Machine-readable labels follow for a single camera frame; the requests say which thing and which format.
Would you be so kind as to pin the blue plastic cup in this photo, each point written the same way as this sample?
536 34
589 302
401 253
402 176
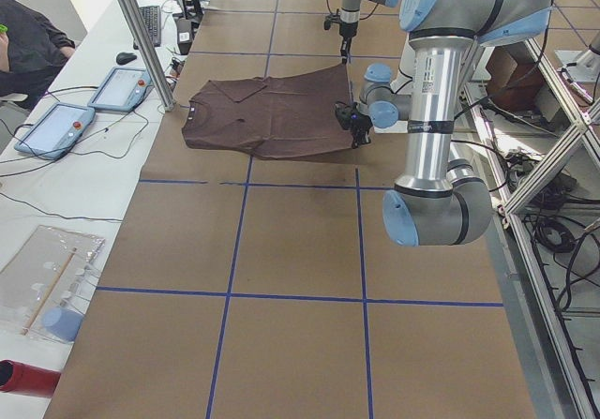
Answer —
62 323

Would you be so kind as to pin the black keyboard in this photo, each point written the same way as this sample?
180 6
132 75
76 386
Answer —
151 16

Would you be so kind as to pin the person in dark clothes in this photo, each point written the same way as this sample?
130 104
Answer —
33 52

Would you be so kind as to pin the dark brown t-shirt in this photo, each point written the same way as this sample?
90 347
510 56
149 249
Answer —
273 118

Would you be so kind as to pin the black computer mouse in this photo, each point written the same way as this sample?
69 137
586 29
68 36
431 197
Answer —
123 58

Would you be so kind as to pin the teach pendant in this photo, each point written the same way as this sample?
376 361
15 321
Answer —
56 131
122 90

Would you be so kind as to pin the clear plastic bag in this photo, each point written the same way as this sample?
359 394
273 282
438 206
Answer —
54 268

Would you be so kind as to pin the aluminium frame rack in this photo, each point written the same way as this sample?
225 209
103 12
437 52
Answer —
546 232

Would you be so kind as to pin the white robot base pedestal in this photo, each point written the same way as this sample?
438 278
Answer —
402 85

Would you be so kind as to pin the near teach pendant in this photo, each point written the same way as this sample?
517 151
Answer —
56 131

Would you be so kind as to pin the far teach pendant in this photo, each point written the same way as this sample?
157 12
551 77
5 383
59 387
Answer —
122 90

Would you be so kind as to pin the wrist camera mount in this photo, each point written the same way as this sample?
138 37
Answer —
330 20
346 115

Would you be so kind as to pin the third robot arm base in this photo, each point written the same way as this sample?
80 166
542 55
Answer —
580 66

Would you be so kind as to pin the red cylinder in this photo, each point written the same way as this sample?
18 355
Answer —
22 379

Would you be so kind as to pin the aluminium frame post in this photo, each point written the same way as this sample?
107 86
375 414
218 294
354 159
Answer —
138 30

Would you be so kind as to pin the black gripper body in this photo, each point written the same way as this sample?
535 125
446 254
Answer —
360 127
347 30

